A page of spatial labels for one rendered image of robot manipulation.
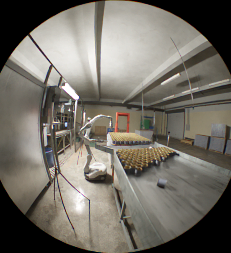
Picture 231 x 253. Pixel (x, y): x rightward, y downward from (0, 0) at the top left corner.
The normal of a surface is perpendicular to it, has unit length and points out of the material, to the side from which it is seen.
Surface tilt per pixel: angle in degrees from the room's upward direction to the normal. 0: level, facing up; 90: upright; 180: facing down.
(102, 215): 0
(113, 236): 0
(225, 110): 90
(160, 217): 0
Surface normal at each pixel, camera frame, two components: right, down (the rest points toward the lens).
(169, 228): 0.05, -1.00
